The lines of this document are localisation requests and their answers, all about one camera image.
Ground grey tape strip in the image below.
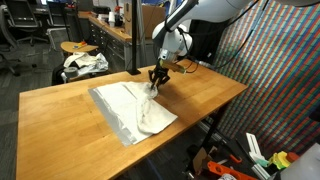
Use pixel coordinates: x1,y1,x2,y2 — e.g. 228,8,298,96
87,87,138,148

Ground translucent white container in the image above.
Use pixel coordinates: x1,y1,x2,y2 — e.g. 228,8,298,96
278,143,320,180

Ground white cloth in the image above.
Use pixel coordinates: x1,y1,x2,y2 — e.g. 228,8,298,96
94,81,179,145

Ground white slotted metal plate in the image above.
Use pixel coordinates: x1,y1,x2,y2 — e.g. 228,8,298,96
245,132,268,164

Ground black hanging fabric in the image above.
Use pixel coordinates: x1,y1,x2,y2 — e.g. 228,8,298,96
189,19,231,68

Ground large cardboard box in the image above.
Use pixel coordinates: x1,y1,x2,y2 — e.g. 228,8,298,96
123,3,167,39

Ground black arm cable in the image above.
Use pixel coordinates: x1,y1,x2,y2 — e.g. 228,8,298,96
184,0,269,75
176,0,260,38

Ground red round cap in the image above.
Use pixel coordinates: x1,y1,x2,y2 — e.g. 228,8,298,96
286,151,301,164

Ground open cardboard box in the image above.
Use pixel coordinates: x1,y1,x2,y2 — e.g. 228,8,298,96
192,146,218,174

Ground brass wrist camera box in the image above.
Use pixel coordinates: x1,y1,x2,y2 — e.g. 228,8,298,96
159,58,187,75

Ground black camera pole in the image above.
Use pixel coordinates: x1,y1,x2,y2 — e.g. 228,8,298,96
127,0,142,76

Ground red capped bottle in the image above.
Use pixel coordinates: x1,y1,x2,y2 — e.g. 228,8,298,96
114,5,124,28

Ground grey tape roll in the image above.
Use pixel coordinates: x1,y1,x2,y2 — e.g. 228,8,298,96
63,66,80,80

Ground stack of white cups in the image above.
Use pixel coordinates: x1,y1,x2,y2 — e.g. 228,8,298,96
108,11,116,28

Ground wooden top workbench cabinet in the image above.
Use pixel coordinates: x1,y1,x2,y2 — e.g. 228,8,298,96
87,14,161,73

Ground colourful toys on stool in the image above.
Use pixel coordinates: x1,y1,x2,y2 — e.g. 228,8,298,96
72,40,88,50

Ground round wooden stool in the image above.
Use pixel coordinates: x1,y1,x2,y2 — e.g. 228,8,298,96
60,41,100,55

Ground yellow green plastic item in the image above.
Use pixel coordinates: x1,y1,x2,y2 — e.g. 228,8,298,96
268,150,293,170

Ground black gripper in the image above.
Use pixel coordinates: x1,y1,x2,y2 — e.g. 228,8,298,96
148,65,171,90

